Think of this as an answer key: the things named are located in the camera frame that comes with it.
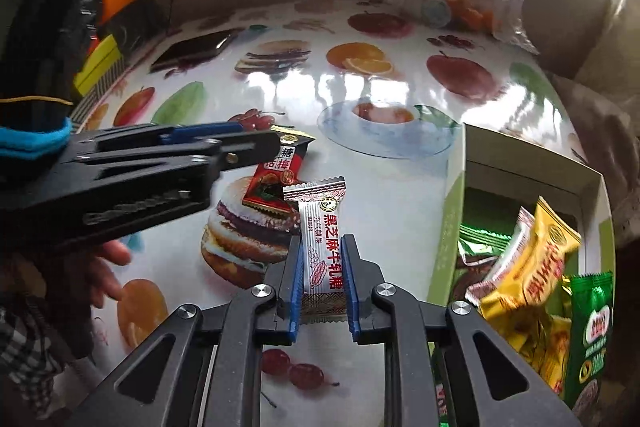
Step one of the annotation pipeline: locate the red candy packet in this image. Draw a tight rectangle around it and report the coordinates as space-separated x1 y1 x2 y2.
242 125 317 214

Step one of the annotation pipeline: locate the black-white striped box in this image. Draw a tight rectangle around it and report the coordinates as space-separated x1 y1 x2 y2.
70 62 128 118

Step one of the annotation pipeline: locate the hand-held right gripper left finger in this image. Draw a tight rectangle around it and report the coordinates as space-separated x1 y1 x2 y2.
65 237 305 427

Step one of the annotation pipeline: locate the green cardboard box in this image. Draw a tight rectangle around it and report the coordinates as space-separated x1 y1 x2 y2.
427 122 617 427

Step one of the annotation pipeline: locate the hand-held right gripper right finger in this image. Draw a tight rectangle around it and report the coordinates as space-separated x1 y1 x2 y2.
341 234 581 427

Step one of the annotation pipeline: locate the yellow candy packet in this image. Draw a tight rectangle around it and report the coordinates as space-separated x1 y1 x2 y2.
480 196 583 308

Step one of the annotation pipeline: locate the beige printed curtain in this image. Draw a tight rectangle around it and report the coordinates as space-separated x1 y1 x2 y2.
545 0 640 228

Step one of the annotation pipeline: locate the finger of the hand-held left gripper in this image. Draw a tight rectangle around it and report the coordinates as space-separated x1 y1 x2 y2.
75 121 246 154
90 130 283 188

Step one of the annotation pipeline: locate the blue cloth band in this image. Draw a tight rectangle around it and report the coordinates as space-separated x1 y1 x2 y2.
0 117 74 162

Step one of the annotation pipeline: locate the white candy packet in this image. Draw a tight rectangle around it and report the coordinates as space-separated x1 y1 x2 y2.
283 175 347 323

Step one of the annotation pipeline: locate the large green snack packet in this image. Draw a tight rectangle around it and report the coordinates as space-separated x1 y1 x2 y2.
565 272 615 413

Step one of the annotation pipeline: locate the fruit printed tablecloth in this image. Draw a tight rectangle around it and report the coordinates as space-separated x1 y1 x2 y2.
65 0 606 427

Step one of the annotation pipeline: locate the yellow-green box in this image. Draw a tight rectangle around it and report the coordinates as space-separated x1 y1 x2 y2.
74 34 123 95

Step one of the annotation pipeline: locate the person's left hand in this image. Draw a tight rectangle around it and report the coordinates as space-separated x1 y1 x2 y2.
44 238 133 323

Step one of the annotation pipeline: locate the orange tangerine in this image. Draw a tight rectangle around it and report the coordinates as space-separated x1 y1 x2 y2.
460 4 496 32

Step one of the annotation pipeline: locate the person's left forearm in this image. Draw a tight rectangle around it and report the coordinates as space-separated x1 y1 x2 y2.
0 297 96 427

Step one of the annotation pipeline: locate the small round-lidded cup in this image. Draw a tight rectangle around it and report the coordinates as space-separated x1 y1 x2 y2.
422 0 451 28

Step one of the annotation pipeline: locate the black smartphone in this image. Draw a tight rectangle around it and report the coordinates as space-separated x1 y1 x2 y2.
150 28 241 72

